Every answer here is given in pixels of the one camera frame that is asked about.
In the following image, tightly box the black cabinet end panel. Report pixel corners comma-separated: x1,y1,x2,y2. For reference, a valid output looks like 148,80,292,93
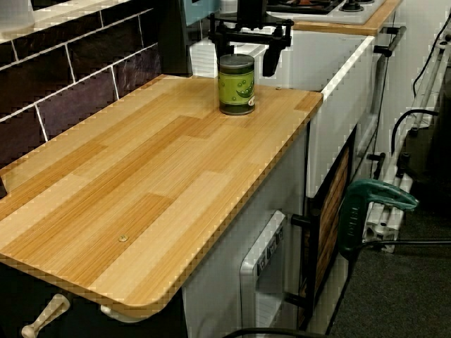
0,260,187,338

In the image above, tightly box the black burner grate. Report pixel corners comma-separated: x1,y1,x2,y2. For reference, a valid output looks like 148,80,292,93
267,0,345,15

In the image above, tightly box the green pea can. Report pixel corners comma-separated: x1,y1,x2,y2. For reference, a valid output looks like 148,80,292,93
218,54,257,116

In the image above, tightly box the thick black cable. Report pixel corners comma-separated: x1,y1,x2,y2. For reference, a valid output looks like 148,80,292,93
390,108,441,156

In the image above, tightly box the white play kitchen cabinet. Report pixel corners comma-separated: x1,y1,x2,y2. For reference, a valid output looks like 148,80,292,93
181,3,445,338

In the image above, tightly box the black framed oven door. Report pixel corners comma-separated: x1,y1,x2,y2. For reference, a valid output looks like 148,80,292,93
299,126,357,327

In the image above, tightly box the black oven door handle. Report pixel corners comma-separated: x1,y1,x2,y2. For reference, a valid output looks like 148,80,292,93
285,209,321,313

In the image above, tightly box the green clamp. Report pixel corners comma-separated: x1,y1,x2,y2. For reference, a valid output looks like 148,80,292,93
338,178,421,260

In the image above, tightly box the cream cabinet handle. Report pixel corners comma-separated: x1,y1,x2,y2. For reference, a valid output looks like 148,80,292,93
100,304,156,323
20,294,70,338

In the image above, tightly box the white toy sink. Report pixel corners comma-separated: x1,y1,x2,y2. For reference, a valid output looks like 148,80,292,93
190,19,376,198

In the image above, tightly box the thin black cable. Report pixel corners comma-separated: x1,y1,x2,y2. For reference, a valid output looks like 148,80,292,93
412,19,450,93

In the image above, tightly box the silver aluminium extrusion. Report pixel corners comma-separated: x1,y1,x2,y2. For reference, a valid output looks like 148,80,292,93
364,174,415,254

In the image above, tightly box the black floor box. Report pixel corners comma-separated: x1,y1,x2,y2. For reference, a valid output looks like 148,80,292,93
404,80,451,212

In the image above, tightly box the grey stove top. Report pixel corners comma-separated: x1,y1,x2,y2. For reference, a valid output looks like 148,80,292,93
266,0,388,25

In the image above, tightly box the black cabinet bar handle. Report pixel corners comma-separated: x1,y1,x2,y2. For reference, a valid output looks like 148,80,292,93
373,25,408,58
366,151,387,180

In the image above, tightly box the white lidded jar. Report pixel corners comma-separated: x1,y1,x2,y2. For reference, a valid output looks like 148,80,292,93
0,0,36,31

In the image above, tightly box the black hutch side panel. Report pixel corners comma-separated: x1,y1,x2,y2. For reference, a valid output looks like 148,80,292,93
158,0,193,77

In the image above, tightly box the teal plastic bin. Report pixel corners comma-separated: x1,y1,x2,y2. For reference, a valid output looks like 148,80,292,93
181,0,221,27

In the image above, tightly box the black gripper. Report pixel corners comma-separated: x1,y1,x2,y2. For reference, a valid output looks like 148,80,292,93
207,0,295,78

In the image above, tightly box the cream hutch shelf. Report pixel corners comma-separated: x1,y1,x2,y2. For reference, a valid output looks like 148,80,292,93
0,0,106,42

